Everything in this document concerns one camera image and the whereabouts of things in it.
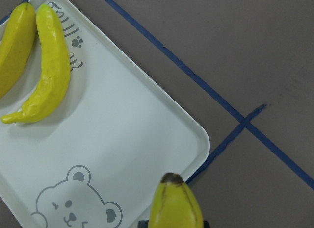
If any yellow banana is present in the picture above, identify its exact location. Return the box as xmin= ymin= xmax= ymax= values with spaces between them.
xmin=1 ymin=4 xmax=71 ymax=124
xmin=148 ymin=173 xmax=204 ymax=228
xmin=0 ymin=2 xmax=36 ymax=97

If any white Taiji Bear tray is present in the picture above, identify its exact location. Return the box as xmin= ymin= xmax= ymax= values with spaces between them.
xmin=0 ymin=0 xmax=210 ymax=228

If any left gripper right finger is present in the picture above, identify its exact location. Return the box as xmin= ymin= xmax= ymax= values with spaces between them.
xmin=203 ymin=221 xmax=210 ymax=228

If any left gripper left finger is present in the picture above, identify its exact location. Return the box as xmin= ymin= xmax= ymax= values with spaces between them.
xmin=137 ymin=220 xmax=149 ymax=228

